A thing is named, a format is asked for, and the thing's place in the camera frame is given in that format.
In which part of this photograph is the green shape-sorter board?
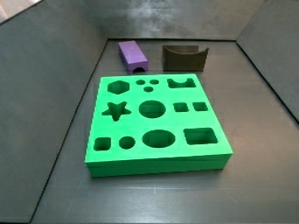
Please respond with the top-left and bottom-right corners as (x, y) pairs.
(85, 73), (232, 177)

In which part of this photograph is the dark brown cradle fixture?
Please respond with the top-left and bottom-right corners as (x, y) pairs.
(163, 45), (209, 72)

